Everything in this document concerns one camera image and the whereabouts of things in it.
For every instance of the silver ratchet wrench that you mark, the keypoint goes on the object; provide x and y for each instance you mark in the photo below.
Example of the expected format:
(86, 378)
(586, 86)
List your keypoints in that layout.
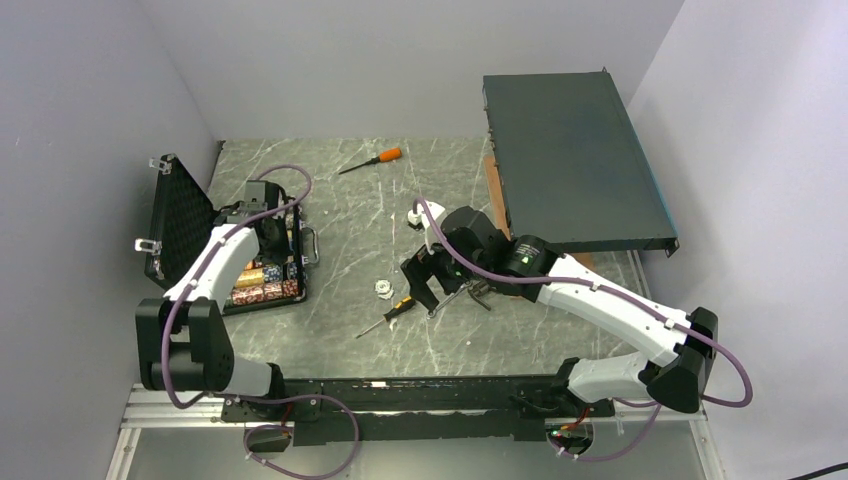
(447, 300)

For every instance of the black poker chip case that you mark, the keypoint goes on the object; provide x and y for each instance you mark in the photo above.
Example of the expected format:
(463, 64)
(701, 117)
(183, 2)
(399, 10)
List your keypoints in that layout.
(184, 221)

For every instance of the white poker chip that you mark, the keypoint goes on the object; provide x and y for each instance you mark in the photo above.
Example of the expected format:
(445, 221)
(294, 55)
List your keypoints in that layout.
(384, 289)

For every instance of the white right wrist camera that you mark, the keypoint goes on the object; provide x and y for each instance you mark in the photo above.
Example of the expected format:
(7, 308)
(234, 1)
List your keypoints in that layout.
(419, 216)

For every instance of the dark grey rack unit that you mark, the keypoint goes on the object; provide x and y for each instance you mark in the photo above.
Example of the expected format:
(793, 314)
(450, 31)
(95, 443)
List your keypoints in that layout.
(571, 166)

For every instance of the wooden board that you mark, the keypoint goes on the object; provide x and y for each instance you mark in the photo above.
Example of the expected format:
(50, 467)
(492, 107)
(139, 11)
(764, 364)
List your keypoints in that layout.
(496, 196)

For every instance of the dark metal clamp tool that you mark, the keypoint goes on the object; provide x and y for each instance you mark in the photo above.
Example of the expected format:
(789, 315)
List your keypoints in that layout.
(477, 290)

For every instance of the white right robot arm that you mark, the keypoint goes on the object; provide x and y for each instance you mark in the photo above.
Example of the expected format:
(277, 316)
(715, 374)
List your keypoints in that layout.
(673, 355)

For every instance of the black yellow short screwdriver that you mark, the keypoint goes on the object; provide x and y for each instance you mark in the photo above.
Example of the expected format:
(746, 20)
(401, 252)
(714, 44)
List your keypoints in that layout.
(390, 318)

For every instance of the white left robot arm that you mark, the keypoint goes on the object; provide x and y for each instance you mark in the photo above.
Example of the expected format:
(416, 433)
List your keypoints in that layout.
(182, 341)

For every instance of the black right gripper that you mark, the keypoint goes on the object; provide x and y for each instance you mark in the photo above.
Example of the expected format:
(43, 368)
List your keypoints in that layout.
(420, 268)

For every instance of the orange handled screwdriver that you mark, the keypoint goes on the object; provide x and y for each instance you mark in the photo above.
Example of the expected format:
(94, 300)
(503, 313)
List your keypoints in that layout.
(384, 157)

